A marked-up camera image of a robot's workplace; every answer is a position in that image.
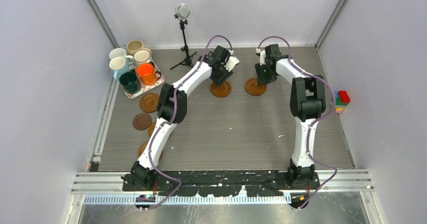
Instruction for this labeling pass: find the light brown wooden coaster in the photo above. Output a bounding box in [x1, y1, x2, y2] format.
[245, 78, 267, 96]

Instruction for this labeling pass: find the glossy brown wooden coaster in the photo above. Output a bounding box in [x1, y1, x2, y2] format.
[210, 81, 232, 98]

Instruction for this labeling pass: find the floral serving tray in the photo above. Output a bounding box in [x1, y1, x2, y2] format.
[119, 61, 165, 99]

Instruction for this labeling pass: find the matte brown wooden coaster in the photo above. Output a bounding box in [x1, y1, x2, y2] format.
[139, 93, 160, 113]

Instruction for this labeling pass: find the beige mug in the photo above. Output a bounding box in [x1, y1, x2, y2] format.
[127, 40, 145, 55]

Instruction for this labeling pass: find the orange-brown wooden coaster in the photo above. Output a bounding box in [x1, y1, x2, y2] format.
[148, 121, 156, 137]

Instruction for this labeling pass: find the dark walnut small coaster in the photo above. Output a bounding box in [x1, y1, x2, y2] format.
[132, 113, 152, 130]

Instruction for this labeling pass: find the small orange-brown coaster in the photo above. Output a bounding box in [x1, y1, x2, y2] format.
[137, 141, 163, 162]

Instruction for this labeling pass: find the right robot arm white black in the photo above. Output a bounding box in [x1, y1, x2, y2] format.
[255, 44, 326, 189]

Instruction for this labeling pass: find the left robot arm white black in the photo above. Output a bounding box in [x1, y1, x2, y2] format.
[122, 46, 239, 191]

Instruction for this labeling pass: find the microphone on black tripod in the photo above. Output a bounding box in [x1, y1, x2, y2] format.
[170, 3, 197, 70]

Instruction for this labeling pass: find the orange mug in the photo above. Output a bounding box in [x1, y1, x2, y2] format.
[136, 62, 162, 86]

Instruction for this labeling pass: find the cream brown-rim mug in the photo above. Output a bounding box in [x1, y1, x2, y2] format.
[133, 48, 152, 65]

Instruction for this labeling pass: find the colourful toy brick stack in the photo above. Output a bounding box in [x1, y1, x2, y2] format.
[334, 90, 351, 114]

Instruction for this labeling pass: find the dark green mug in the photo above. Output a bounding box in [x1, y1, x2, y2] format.
[119, 71, 141, 94]

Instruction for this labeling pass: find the light blue white mug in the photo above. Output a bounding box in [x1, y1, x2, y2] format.
[109, 55, 134, 81]

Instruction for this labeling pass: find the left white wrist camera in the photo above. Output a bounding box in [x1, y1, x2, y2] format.
[224, 56, 240, 72]

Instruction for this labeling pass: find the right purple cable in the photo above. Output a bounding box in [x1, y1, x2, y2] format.
[257, 36, 338, 211]

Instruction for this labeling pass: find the aluminium frame rail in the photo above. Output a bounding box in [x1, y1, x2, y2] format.
[72, 169, 374, 206]

